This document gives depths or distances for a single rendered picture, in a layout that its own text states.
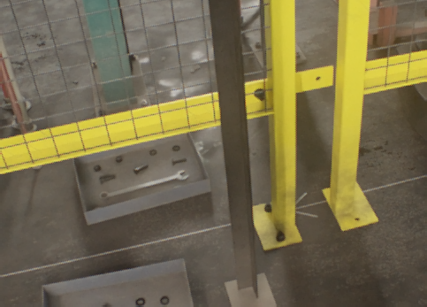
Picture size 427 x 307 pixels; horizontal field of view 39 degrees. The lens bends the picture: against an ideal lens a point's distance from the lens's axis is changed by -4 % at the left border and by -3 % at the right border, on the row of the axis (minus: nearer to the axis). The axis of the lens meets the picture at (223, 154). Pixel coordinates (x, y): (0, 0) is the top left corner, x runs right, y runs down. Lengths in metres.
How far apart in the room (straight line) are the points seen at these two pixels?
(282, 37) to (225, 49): 0.23
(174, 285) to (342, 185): 0.48
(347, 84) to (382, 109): 0.64
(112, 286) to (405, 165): 0.88
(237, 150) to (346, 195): 0.51
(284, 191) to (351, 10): 0.49
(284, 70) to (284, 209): 0.42
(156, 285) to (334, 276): 0.43
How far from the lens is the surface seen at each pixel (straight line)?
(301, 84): 1.40
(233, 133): 1.15
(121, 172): 1.84
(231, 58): 1.06
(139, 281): 1.57
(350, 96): 1.40
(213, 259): 1.58
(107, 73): 1.99
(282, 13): 1.23
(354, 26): 1.30
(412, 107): 1.88
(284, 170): 1.48
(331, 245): 1.60
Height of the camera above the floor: 1.24
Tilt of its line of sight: 42 degrees down
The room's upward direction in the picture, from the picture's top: 6 degrees counter-clockwise
